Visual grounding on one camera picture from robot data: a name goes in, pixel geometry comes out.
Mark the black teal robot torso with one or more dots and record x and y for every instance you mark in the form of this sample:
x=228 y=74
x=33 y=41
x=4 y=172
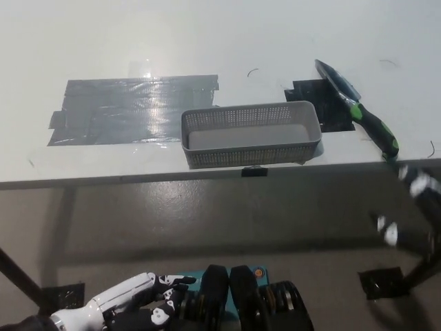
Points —
x=244 y=296

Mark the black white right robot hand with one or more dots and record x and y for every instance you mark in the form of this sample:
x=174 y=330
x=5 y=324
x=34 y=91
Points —
x=422 y=188

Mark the small black tape strip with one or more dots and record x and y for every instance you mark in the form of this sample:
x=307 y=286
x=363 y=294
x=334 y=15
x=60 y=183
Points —
x=255 y=171

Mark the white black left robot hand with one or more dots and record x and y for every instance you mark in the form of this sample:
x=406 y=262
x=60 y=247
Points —
x=103 y=303

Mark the black tape patch on table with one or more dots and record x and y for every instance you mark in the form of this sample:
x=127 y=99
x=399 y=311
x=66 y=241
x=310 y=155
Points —
x=310 y=91

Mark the large grey duct tape patch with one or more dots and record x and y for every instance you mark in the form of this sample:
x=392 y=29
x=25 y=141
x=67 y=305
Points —
x=120 y=110

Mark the grey perforated plastic basket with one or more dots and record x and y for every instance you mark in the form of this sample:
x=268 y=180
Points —
x=241 y=138

